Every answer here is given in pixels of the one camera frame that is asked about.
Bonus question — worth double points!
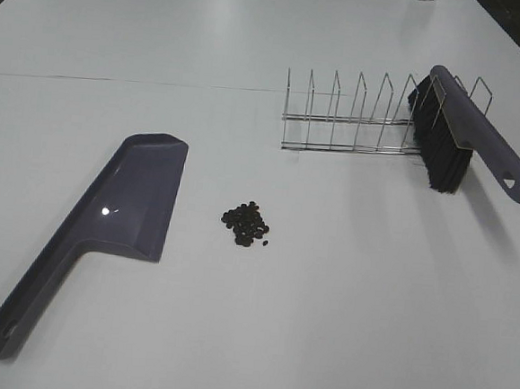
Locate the pile of coffee beans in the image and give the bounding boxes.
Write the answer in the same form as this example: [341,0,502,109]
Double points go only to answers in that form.
[220,201,270,248]

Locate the purple plastic dustpan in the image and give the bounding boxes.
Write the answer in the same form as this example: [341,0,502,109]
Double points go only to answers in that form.
[0,133,189,360]

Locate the purple hand brush black bristles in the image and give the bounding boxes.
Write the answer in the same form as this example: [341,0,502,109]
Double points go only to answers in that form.
[408,65,520,204]

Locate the chrome wire dish rack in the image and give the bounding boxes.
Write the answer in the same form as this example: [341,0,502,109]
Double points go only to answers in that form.
[278,60,496,167]

